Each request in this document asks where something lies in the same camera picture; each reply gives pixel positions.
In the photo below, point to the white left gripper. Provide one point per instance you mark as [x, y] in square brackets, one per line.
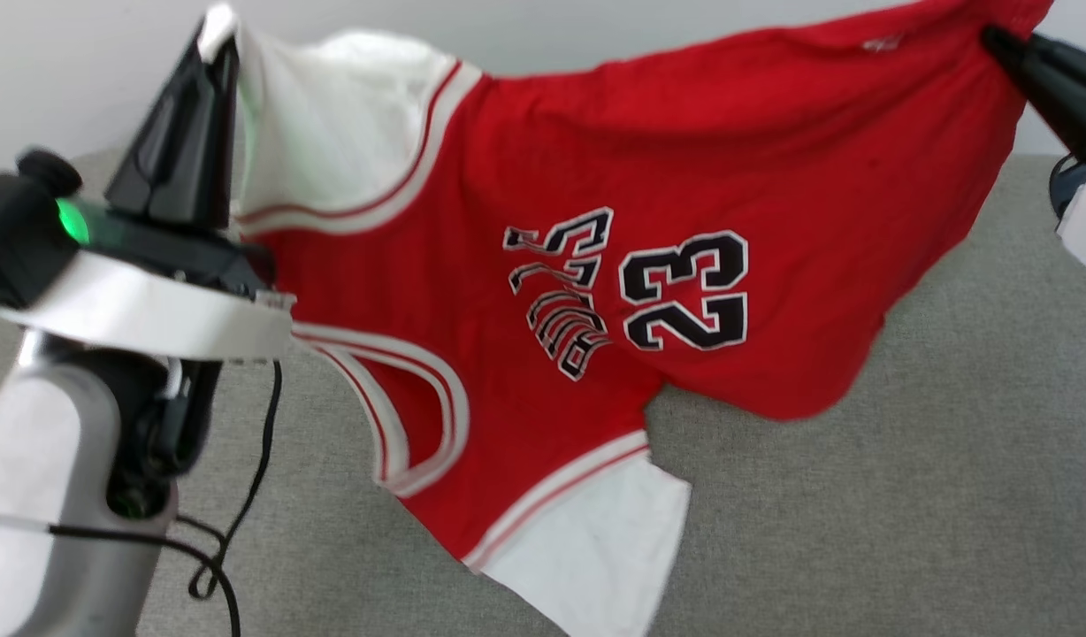
[154, 310]

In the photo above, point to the red white basketball jersey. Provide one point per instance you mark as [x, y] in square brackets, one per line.
[552, 159]

